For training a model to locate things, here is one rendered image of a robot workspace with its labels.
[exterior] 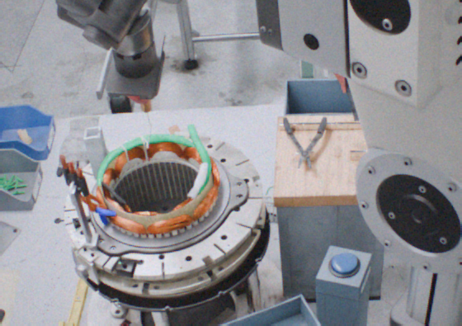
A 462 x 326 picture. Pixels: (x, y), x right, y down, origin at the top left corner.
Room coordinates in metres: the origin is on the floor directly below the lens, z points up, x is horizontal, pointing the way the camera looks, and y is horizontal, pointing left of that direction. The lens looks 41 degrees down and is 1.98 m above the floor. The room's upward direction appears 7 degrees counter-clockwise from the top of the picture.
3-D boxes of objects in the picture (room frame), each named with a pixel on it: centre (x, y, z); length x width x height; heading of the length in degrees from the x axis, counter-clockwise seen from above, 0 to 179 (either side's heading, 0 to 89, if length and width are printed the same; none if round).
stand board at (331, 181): (1.01, -0.16, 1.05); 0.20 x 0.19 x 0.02; 171
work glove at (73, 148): (1.44, 0.34, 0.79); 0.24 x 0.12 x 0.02; 173
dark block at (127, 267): (0.79, 0.18, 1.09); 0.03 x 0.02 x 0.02; 72
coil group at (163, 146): (1.00, 0.11, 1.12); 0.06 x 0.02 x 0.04; 85
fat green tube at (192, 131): (0.94, 0.05, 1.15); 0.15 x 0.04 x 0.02; 175
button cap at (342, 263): (0.79, -0.15, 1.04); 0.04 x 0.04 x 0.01
